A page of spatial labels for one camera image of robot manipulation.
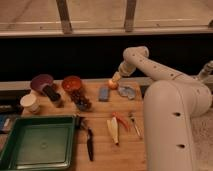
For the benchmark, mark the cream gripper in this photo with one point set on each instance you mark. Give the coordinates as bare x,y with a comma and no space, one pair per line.
116,77

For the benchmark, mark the crumpled grey blue cloth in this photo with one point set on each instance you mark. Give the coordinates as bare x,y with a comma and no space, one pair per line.
126,91

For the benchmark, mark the red yellow apple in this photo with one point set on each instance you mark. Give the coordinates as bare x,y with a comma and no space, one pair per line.
112,85

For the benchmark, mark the metal fork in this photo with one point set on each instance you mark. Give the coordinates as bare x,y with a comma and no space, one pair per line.
135,125

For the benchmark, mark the white paper cup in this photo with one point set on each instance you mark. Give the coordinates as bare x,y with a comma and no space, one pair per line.
29,102

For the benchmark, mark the blue object at left edge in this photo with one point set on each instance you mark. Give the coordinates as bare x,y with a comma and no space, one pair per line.
4,124

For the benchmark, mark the purple bowl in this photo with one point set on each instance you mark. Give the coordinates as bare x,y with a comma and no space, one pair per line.
39,81

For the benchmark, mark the wooden cutting board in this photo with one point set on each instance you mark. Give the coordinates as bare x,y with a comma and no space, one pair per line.
129,154

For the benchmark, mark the bunch of dark grapes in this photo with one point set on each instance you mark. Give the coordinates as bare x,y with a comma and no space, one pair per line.
81,102

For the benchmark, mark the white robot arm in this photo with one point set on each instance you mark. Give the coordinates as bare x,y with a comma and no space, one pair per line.
169,104

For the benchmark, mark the green plastic tray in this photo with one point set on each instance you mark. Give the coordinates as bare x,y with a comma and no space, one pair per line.
39,144

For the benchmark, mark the orange carrot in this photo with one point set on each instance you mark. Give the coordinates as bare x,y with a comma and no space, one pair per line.
121,120

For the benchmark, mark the black kitchen knife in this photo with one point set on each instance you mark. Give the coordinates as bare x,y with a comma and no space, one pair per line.
90,144

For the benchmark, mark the blue sponge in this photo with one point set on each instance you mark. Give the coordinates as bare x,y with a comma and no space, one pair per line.
103,94

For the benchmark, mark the red bowl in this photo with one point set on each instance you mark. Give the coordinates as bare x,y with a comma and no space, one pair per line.
71,83

